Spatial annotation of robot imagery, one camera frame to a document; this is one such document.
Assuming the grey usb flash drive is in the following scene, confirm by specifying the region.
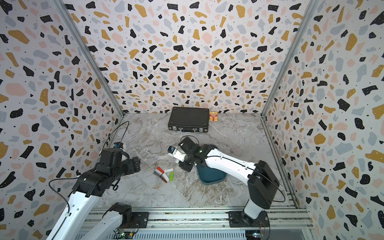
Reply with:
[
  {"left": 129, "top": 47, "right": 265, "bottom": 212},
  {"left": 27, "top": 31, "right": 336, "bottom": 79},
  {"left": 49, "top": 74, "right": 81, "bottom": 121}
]
[{"left": 154, "top": 171, "right": 162, "bottom": 177}]

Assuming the teal plastic storage box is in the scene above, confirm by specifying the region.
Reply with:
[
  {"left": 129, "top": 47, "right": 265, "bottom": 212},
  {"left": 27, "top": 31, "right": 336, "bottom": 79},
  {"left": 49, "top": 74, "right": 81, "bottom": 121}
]
[{"left": 196, "top": 164, "right": 227, "bottom": 186}]

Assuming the white lavender usb flash drive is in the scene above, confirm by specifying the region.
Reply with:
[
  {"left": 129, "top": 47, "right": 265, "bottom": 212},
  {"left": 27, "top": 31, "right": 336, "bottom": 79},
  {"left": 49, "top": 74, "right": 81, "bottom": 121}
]
[{"left": 162, "top": 173, "right": 170, "bottom": 182}]

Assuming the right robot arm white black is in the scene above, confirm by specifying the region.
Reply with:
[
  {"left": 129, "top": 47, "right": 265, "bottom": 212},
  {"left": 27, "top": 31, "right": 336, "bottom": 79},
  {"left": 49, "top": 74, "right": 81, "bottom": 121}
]
[{"left": 168, "top": 137, "right": 280, "bottom": 220}]

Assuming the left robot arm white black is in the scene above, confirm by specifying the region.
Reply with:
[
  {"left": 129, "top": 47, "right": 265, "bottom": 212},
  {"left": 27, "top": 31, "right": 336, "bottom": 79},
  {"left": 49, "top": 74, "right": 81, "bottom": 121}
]
[{"left": 48, "top": 148, "right": 142, "bottom": 240}]

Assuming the small yellow red box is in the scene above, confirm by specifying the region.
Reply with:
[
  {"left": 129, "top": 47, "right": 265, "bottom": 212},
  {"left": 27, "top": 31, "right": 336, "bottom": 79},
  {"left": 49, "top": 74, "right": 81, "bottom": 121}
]
[{"left": 209, "top": 111, "right": 219, "bottom": 122}]

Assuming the black briefcase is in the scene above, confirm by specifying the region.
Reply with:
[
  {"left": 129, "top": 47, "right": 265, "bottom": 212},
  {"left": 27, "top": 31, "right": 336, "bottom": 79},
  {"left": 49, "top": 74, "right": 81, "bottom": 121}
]
[{"left": 168, "top": 107, "right": 210, "bottom": 133}]

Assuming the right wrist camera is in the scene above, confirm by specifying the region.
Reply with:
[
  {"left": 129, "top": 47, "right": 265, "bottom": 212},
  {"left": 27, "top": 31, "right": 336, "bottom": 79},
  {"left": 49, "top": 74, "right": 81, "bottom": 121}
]
[{"left": 168, "top": 146, "right": 186, "bottom": 163}]

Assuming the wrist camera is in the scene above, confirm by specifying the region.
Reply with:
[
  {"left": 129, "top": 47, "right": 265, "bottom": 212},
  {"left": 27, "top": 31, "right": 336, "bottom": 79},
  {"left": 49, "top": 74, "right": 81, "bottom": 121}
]
[
  {"left": 168, "top": 146, "right": 186, "bottom": 163},
  {"left": 114, "top": 142, "right": 124, "bottom": 149}
]

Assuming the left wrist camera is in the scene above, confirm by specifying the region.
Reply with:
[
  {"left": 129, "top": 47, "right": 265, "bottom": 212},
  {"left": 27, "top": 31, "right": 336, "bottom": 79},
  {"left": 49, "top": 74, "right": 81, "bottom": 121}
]
[{"left": 114, "top": 142, "right": 124, "bottom": 149}]

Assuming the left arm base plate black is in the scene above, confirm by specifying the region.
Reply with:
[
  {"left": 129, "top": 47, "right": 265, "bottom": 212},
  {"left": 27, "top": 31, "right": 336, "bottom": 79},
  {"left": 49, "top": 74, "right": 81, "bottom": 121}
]
[{"left": 102, "top": 211, "right": 150, "bottom": 229}]

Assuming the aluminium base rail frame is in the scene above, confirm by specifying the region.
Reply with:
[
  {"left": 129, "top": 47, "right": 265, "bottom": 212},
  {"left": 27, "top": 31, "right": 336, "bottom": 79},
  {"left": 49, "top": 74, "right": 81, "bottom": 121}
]
[{"left": 74, "top": 207, "right": 317, "bottom": 240}]

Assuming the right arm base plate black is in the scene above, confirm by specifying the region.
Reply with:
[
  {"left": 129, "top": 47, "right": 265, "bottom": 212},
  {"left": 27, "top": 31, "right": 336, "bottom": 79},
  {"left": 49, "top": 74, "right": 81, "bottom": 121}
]
[{"left": 228, "top": 211, "right": 270, "bottom": 228}]

